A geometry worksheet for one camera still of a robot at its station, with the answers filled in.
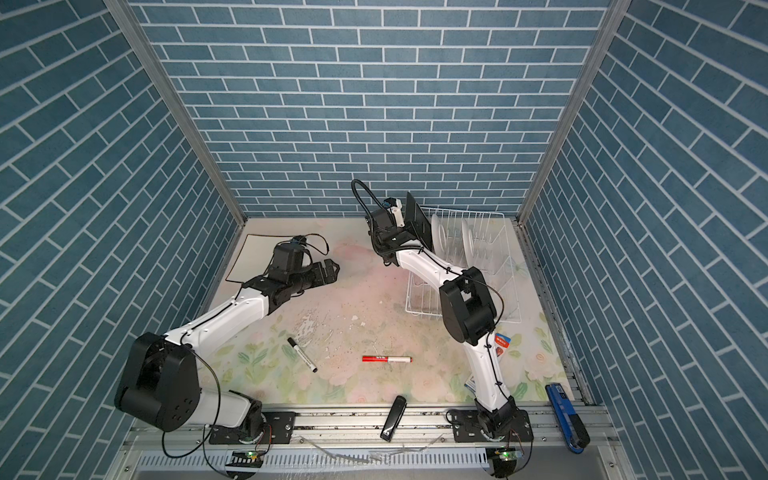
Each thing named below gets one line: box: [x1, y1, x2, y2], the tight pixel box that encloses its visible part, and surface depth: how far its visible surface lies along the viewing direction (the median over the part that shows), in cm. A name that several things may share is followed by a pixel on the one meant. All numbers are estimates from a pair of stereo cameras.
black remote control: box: [380, 395, 407, 443], surface depth 74 cm
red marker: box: [361, 356, 413, 363], surface depth 86 cm
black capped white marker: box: [287, 337, 318, 373], surface depth 86 cm
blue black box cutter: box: [545, 383, 591, 454], surface depth 75 cm
